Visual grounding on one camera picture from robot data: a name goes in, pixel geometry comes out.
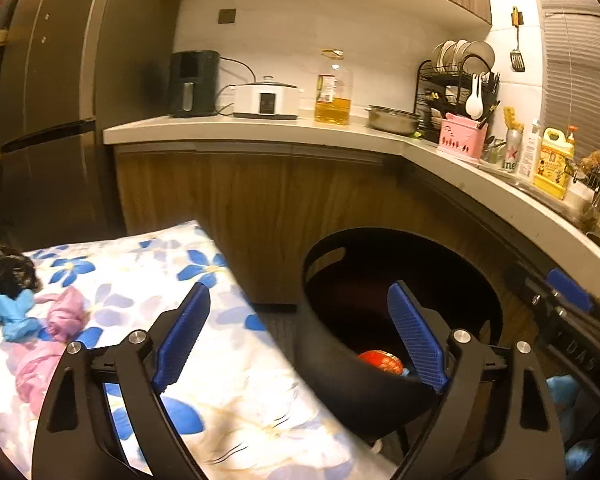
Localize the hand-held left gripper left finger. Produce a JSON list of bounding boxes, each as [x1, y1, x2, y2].
[[31, 281, 212, 480]]

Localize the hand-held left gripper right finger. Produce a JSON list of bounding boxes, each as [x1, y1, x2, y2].
[[386, 282, 567, 480]]

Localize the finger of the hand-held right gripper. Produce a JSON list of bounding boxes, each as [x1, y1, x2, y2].
[[504, 260, 572, 322], [547, 268, 600, 317]]

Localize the printed red paper cup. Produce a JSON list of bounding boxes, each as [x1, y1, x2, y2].
[[357, 350, 406, 376]]

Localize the black trash bin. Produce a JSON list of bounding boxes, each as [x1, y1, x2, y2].
[[294, 227, 505, 443]]

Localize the knotted lilac plastic bag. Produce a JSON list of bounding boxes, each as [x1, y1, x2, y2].
[[46, 287, 88, 337]]

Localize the small black plastic bag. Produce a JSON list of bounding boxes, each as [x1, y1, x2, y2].
[[0, 242, 42, 301]]

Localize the person's light blue clothing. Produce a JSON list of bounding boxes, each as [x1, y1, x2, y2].
[[546, 374, 600, 473]]

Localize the blue floral blanket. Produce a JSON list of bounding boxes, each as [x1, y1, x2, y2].
[[0, 219, 401, 480]]

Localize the yellow detergent bottle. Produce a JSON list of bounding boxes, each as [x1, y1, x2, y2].
[[534, 126, 576, 201]]

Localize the white pump bottle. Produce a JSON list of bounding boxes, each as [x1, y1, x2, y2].
[[517, 119, 542, 181]]

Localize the beer can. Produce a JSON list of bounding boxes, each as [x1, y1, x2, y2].
[[502, 129, 524, 173]]

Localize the kitchen counter cabinet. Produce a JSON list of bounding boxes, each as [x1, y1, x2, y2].
[[102, 112, 600, 391]]

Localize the pink utensil holder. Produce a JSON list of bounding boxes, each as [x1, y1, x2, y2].
[[438, 113, 487, 159]]

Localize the white rice spoon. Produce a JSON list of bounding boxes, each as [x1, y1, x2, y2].
[[465, 74, 485, 120]]

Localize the black dish rack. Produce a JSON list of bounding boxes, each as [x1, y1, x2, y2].
[[415, 55, 501, 143]]

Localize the steel bowl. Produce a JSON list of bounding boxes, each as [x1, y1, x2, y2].
[[366, 105, 422, 136]]

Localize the hanging slotted spatula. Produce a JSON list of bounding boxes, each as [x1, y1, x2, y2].
[[510, 6, 525, 73]]

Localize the window blinds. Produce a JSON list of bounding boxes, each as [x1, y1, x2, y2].
[[530, 0, 600, 171]]

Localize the row of white plates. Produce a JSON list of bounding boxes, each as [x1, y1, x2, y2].
[[431, 39, 496, 75]]

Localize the cooking oil bottle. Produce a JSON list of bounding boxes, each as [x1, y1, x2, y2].
[[314, 49, 353, 126]]

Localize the white electric cooker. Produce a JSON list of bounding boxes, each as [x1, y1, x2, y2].
[[232, 76, 301, 121]]

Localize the black air fryer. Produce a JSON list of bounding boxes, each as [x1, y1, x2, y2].
[[168, 50, 221, 118]]

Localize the dark steel refrigerator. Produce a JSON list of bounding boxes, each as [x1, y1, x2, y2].
[[0, 0, 181, 241]]

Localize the wire sink caddy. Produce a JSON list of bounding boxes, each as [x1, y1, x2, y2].
[[572, 165, 600, 196]]

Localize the black power cable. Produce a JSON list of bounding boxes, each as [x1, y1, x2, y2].
[[215, 57, 253, 116]]

